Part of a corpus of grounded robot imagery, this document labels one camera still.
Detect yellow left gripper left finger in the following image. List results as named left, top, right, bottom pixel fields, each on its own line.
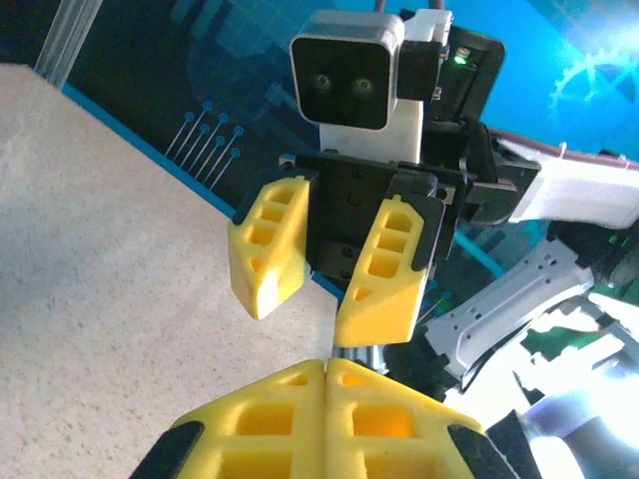
left=129, top=358, right=328, bottom=479

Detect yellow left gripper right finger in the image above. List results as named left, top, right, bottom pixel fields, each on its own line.
left=326, top=356, right=521, bottom=479

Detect aluminium frame post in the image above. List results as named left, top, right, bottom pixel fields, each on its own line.
left=33, top=0, right=97, bottom=92

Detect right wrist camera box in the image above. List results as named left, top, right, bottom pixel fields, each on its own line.
left=288, top=7, right=454, bottom=165

